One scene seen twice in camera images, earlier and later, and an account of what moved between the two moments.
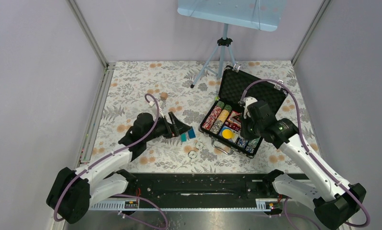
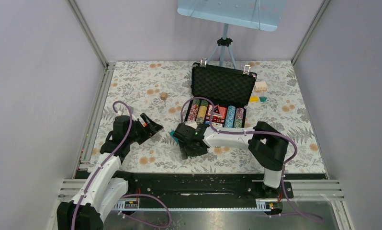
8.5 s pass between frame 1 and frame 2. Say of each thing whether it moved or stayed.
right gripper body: moved
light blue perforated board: stayed
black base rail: stayed
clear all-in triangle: moved
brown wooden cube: stayed
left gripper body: moved
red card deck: moved
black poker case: moved
